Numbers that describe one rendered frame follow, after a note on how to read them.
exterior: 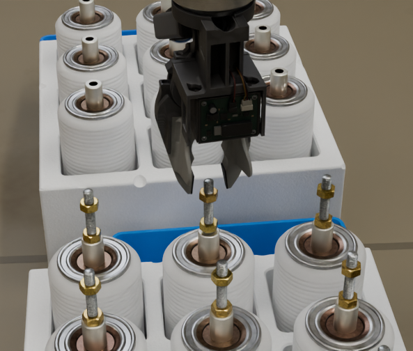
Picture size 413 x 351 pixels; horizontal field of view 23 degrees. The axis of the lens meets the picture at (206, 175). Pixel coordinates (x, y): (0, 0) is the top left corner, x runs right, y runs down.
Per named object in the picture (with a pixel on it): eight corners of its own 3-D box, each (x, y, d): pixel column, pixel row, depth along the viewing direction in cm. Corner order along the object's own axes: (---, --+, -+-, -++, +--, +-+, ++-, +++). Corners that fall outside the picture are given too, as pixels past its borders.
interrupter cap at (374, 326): (289, 333, 96) (290, 329, 95) (329, 290, 101) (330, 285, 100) (360, 368, 92) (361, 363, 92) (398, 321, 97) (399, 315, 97)
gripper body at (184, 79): (183, 153, 89) (182, 30, 82) (164, 102, 95) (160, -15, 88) (267, 142, 90) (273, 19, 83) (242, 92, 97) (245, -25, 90)
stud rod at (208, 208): (205, 244, 103) (205, 184, 99) (202, 237, 104) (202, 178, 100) (214, 242, 104) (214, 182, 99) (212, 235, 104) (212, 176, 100)
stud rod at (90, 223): (88, 246, 104) (83, 187, 99) (98, 246, 103) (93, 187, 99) (87, 253, 103) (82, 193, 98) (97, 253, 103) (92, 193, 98)
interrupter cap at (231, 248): (252, 238, 107) (252, 233, 107) (235, 285, 101) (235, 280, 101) (183, 227, 109) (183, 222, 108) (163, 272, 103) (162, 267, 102)
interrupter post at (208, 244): (222, 249, 106) (223, 225, 104) (216, 264, 104) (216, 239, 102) (200, 246, 106) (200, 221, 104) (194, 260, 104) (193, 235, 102)
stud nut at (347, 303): (333, 303, 94) (333, 296, 94) (342, 292, 96) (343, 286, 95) (352, 311, 94) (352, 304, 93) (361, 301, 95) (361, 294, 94)
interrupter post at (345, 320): (326, 329, 96) (329, 303, 94) (339, 315, 98) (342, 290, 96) (349, 340, 95) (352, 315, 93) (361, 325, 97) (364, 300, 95)
